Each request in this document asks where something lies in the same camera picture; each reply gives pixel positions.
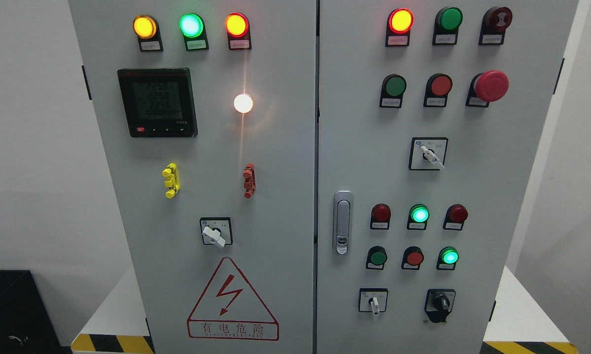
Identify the black rotary knob switch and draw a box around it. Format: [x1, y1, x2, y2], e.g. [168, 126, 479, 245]
[424, 289, 456, 324]

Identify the red terminal connector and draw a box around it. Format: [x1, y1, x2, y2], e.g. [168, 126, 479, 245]
[242, 163, 257, 199]

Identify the white lit round lamp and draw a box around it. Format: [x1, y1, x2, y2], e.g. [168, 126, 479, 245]
[233, 93, 254, 114]

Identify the dark red indicator lamp left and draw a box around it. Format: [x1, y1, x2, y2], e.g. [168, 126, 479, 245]
[370, 203, 391, 230]

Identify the dark red indicator lamp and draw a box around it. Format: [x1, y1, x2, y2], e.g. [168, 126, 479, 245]
[370, 203, 391, 230]
[443, 204, 469, 231]

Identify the grey left cabinet door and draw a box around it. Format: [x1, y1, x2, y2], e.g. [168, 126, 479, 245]
[69, 0, 317, 354]

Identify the grey cabinet door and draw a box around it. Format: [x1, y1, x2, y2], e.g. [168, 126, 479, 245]
[69, 0, 317, 354]
[317, 0, 578, 354]

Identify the small green push button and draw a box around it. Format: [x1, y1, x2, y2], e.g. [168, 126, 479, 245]
[365, 245, 387, 270]

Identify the yellow terminal connector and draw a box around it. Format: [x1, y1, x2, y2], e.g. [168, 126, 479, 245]
[161, 163, 179, 199]

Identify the green lit indicator lamp middle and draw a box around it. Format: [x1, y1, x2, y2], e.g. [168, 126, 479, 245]
[407, 204, 430, 231]

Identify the green lit indicator lamp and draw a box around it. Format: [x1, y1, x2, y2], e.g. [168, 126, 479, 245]
[407, 204, 430, 231]
[178, 13, 209, 51]

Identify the green push button second row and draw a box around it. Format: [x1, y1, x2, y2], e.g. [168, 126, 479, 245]
[379, 74, 407, 109]

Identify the small red push button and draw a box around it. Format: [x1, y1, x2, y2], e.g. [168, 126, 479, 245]
[401, 246, 424, 270]

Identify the red electric hazard warning sticker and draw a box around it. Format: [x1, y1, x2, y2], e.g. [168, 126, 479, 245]
[187, 257, 279, 341]

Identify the grey right cabinet door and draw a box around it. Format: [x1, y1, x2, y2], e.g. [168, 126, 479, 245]
[317, 0, 578, 354]

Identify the black digital power meter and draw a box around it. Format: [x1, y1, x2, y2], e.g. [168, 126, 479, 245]
[117, 67, 198, 138]

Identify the red-orange lit indicator lamp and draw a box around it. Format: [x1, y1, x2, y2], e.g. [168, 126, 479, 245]
[224, 13, 251, 50]

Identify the dark red indicator lamp right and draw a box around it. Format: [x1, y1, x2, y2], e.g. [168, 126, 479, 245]
[443, 204, 469, 231]

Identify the red push button second row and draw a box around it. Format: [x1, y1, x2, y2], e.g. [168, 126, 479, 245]
[423, 73, 453, 108]

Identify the green lit push button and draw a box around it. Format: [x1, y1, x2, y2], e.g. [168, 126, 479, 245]
[436, 246, 459, 270]

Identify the red lit lamp right door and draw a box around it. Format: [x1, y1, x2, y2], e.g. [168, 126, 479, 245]
[385, 7, 414, 47]

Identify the yellow indicator lamp top left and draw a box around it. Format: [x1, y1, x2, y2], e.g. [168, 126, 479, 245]
[132, 14, 163, 52]

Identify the red emergency stop mushroom button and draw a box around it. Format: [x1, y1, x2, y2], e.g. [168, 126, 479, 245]
[466, 70, 509, 108]

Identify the green push button top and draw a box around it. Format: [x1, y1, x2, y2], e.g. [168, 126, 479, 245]
[432, 7, 463, 46]

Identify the white platform with hazard stripes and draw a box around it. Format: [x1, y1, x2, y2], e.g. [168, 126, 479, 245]
[67, 267, 578, 354]

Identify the red black buzzer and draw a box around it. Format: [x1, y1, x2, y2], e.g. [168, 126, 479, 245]
[478, 6, 513, 46]

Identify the black box lower left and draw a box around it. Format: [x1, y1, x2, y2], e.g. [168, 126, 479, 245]
[0, 270, 62, 354]

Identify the silver door lock handle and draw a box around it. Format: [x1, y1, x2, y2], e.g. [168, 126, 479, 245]
[332, 190, 353, 255]

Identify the white selector switch left door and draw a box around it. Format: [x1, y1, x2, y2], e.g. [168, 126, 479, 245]
[200, 217, 233, 249]

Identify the white lever selector switch upper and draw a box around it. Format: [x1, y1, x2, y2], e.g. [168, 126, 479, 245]
[409, 137, 448, 171]

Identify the white lever selector switch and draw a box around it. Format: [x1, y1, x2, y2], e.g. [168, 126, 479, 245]
[409, 137, 448, 171]
[358, 288, 388, 316]

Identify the white lever selector switch lower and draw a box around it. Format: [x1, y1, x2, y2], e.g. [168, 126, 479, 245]
[358, 288, 388, 316]

